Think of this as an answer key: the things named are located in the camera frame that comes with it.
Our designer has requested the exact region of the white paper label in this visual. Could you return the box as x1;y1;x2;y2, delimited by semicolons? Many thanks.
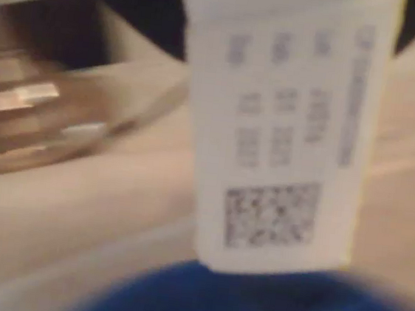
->
151;0;406;289

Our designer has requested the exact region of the blue round object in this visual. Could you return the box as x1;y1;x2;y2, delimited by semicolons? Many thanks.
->
64;243;415;311

